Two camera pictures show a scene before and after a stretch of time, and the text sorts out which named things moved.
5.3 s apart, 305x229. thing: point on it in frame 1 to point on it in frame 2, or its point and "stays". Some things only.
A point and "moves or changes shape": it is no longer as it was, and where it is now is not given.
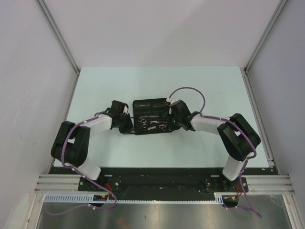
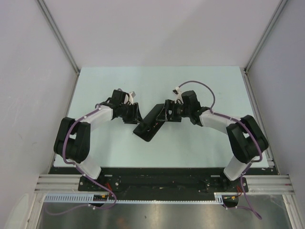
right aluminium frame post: x=277 y=14 stays
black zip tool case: x=151 y=116 moves or changes shape
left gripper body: x=123 y=125 to x=129 y=113
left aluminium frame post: x=57 y=33 stays
